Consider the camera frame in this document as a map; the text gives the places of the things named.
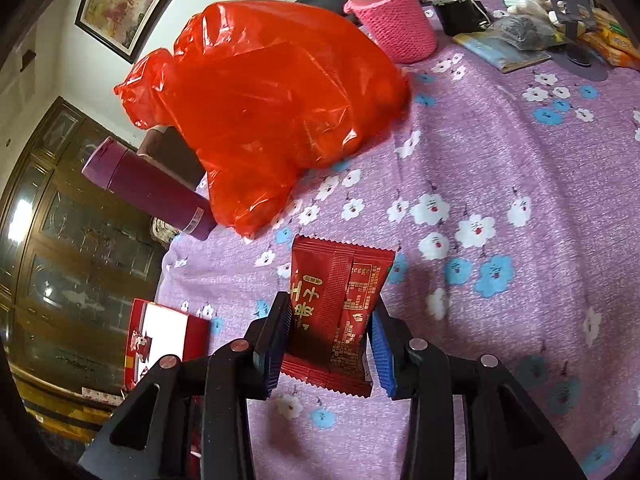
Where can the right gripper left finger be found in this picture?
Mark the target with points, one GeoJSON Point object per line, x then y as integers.
{"type": "Point", "coordinates": [268, 338]}

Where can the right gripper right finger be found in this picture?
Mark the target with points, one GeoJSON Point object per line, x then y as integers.
{"type": "Point", "coordinates": [389, 339]}

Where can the red jujube snack packet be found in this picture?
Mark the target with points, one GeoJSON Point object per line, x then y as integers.
{"type": "Point", "coordinates": [334, 288]}

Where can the red gift box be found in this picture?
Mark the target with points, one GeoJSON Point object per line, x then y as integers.
{"type": "Point", "coordinates": [155, 331]}

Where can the purple thermos bottle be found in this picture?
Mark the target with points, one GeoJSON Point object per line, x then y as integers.
{"type": "Point", "coordinates": [129, 176]}

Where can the dark wooden cabinet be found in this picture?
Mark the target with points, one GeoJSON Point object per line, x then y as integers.
{"type": "Point", "coordinates": [73, 260]}

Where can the brown sofa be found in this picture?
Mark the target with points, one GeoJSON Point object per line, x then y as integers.
{"type": "Point", "coordinates": [165, 148]}

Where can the red plastic bag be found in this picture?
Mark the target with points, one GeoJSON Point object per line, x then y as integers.
{"type": "Point", "coordinates": [264, 91]}

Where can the blue booklet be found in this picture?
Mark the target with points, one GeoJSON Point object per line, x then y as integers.
{"type": "Point", "coordinates": [498, 53]}

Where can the black charger box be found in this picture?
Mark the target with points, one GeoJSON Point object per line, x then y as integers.
{"type": "Point", "coordinates": [461, 16]}

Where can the grey plastic pouch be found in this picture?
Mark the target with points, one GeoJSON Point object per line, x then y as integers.
{"type": "Point", "coordinates": [527, 33]}

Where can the pink thermos with knit sleeve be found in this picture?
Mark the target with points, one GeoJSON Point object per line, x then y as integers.
{"type": "Point", "coordinates": [399, 27]}

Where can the framed painting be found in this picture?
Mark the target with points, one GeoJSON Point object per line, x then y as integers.
{"type": "Point", "coordinates": [130, 0]}

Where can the white tissue wad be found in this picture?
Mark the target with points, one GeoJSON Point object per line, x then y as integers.
{"type": "Point", "coordinates": [537, 8]}

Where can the orange yellow snack packs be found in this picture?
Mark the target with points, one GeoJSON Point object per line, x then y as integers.
{"type": "Point", "coordinates": [611, 42]}

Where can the purple phone stand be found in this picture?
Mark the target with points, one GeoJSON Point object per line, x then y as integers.
{"type": "Point", "coordinates": [572, 56]}

